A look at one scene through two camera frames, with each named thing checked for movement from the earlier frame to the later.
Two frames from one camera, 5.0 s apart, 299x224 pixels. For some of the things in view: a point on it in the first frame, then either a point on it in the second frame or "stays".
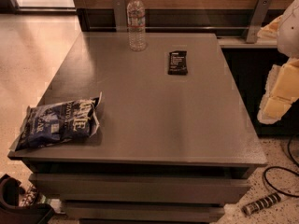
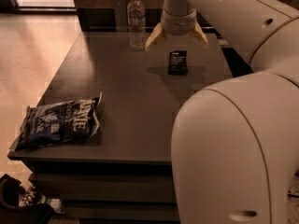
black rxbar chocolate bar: [177, 63] stays
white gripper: [289, 32] -> [178, 24]
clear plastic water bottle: [135, 23] stays
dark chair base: [12, 212] stays
